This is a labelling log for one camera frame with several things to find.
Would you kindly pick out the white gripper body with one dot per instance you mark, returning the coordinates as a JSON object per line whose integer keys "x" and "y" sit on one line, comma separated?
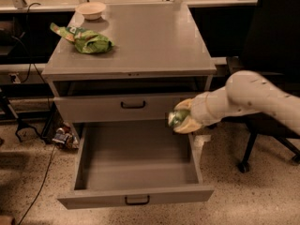
{"x": 199, "y": 112}

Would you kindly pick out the black office chair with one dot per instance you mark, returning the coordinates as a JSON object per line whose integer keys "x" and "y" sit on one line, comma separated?
{"x": 265, "y": 39}

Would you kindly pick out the grey drawer cabinet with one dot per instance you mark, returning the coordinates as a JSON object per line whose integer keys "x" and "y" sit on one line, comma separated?
{"x": 157, "y": 49}

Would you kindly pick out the closed grey upper drawer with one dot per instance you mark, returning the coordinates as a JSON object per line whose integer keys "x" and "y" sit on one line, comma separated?
{"x": 115, "y": 108}

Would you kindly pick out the small items on floor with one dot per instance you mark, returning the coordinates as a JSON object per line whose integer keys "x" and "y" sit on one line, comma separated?
{"x": 64, "y": 137}

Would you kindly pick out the open grey bottom drawer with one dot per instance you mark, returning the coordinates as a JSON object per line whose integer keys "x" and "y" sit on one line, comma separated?
{"x": 135, "y": 163}

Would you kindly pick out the green chip bag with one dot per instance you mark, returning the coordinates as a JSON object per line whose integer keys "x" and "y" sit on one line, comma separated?
{"x": 84, "y": 40}

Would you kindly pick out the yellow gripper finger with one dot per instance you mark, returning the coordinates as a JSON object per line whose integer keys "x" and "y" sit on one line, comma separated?
{"x": 187, "y": 125}
{"x": 184, "y": 105}

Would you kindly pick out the green soda can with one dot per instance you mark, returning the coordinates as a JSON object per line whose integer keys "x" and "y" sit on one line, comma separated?
{"x": 177, "y": 117}

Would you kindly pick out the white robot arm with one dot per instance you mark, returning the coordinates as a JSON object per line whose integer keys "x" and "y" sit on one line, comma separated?
{"x": 245, "y": 92}

